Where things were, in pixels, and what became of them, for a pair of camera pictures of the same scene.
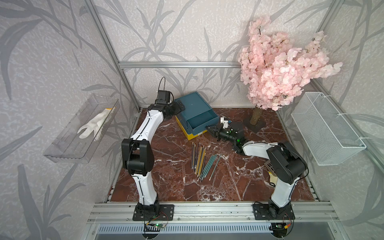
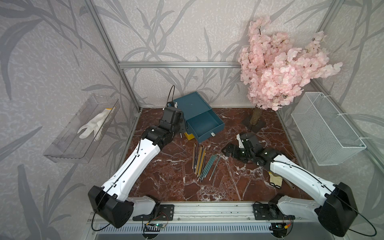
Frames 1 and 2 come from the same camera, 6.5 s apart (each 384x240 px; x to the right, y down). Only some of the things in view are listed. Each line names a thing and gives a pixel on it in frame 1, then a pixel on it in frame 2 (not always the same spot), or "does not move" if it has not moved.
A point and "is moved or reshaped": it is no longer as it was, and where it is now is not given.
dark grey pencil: (193, 156) does not move
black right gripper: (217, 129) → (235, 148)
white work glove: (97, 123) does not move
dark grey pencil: (197, 157) does not move
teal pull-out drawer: (198, 124) is moved or reshaped
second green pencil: (213, 172) does not move
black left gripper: (178, 109) → (180, 120)
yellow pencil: (198, 160) does not move
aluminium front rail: (122, 212) does not move
